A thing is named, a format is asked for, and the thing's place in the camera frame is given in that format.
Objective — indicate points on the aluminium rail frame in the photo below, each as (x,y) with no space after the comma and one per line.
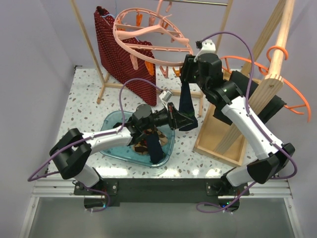
(55,186)

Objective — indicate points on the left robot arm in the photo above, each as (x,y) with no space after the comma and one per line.
(72,151)

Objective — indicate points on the red polka dot garment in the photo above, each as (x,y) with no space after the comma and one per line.
(117,61)

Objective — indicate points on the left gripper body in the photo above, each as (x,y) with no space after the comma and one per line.
(171,118)

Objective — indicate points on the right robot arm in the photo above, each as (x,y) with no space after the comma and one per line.
(272,155)

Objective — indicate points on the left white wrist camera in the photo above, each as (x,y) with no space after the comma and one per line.
(165,96)

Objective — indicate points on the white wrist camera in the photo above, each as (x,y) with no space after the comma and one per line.
(165,96)
(207,46)

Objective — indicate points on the beige brown argyle sock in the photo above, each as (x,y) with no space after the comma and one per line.
(163,140)

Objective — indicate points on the pink round clip hanger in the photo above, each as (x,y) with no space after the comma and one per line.
(150,35)

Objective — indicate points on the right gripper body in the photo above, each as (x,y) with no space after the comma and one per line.
(190,73)

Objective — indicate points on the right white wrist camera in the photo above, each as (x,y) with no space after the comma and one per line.
(207,46)

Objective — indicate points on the black multicolour argyle sock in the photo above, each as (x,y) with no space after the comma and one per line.
(140,148)

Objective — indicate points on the orange plastic hanger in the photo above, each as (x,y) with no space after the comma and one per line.
(264,71)

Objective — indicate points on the blue transparent plastic basin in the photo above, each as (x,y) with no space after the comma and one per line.
(127,153)

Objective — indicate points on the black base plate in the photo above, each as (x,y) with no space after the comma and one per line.
(114,191)

